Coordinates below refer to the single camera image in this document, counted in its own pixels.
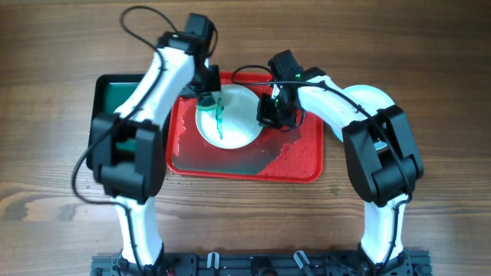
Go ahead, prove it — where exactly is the green yellow sponge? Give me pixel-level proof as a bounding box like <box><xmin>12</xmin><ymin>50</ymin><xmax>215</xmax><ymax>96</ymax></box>
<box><xmin>196</xmin><ymin>97</ymin><xmax>218</xmax><ymax>112</ymax></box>

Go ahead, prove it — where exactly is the white plate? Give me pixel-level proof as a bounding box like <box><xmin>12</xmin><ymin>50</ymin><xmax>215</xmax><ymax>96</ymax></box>
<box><xmin>195</xmin><ymin>84</ymin><xmax>262</xmax><ymax>150</ymax></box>

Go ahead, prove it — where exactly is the light blue plate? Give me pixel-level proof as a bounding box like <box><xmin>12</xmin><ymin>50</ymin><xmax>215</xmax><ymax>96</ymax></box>
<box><xmin>331</xmin><ymin>84</ymin><xmax>395</xmax><ymax>151</ymax></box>

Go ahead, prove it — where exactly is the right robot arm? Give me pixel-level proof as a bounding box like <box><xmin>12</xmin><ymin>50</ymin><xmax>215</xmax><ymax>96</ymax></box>
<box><xmin>256</xmin><ymin>50</ymin><xmax>423</xmax><ymax>271</ymax></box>

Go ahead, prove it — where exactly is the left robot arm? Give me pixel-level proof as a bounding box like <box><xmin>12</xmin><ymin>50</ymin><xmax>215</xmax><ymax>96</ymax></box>
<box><xmin>87</xmin><ymin>13</ymin><xmax>221</xmax><ymax>275</ymax></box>

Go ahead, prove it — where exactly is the red plastic tray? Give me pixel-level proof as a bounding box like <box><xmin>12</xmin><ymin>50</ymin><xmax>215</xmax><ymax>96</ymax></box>
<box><xmin>166</xmin><ymin>71</ymin><xmax>325</xmax><ymax>184</ymax></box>

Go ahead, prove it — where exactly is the black rectangular tray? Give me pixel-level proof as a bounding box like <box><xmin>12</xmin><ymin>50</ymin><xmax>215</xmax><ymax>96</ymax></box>
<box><xmin>91</xmin><ymin>74</ymin><xmax>143</xmax><ymax>156</ymax></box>

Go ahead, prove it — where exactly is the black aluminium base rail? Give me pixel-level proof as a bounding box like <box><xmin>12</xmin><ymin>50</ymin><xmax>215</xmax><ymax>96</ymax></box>
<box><xmin>90</xmin><ymin>249</ymin><xmax>433</xmax><ymax>276</ymax></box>

